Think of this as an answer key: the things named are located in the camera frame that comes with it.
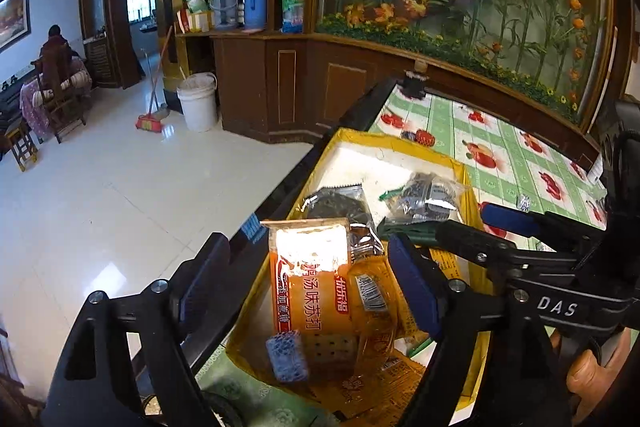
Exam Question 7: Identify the orange cracker packet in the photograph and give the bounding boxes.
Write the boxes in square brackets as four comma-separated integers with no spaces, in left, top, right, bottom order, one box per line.
[262,217,361,378]

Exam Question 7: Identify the dark green packet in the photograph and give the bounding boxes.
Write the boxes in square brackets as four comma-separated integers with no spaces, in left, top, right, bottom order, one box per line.
[377,218,453,253]

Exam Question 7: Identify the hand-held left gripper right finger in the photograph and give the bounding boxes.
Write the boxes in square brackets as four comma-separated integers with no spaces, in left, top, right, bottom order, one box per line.
[387,234,576,427]

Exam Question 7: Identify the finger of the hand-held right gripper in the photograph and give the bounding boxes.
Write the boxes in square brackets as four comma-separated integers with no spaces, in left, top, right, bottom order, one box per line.
[435,219,576,278]
[480,202,608,253]

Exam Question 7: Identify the framed wall picture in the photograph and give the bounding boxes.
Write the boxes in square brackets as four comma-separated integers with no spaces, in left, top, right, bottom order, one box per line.
[0,0,31,52]

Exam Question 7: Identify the yellow-edged white tray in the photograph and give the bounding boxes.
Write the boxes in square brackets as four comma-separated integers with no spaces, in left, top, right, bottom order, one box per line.
[225,129,493,423]

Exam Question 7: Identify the red broom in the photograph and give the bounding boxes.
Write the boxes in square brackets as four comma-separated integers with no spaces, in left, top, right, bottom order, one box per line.
[136,26,175,135]

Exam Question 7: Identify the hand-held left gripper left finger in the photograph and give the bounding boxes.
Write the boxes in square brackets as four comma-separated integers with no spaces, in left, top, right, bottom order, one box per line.
[42,232,231,427]

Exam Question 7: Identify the yellow red box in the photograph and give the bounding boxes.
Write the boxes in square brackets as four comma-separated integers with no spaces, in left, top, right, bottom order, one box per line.
[176,9,216,34]

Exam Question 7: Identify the grey thermos jug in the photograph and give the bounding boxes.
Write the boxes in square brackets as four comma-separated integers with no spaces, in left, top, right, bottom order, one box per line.
[207,0,240,31]

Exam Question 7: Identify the clear bag of dark snacks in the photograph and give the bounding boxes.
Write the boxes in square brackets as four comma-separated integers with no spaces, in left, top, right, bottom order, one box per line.
[385,172,473,228]

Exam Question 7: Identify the wooden stool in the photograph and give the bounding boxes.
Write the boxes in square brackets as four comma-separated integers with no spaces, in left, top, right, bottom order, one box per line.
[5,127,40,172]

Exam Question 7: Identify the dark ink bottle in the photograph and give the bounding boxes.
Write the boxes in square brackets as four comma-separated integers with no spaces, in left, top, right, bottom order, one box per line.
[402,59,430,100]

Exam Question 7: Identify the brown wooden sideboard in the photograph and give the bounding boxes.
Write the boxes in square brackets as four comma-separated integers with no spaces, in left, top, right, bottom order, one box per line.
[175,29,601,168]

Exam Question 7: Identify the green fruit print tablecloth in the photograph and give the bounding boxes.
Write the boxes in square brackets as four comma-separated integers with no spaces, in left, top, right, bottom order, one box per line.
[195,84,608,427]

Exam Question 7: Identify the silver foil packet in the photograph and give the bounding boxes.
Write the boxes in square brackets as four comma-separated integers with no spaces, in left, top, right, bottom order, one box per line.
[301,184,387,264]

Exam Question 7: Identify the white bucket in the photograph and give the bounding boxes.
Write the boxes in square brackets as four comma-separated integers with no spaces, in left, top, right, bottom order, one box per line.
[176,73,219,132]

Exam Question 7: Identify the wooden chair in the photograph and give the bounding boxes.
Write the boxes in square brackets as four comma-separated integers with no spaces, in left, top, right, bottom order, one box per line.
[30,44,93,145]

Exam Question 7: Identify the blue green bag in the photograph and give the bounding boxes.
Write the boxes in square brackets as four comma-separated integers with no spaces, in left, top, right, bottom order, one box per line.
[281,0,306,34]

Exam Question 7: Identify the blue thermos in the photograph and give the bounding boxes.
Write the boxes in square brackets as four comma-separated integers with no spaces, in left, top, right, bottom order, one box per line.
[242,0,268,31]

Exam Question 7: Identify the person's right hand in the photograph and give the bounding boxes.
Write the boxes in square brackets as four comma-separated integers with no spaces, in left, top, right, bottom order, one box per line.
[550,324,640,425]

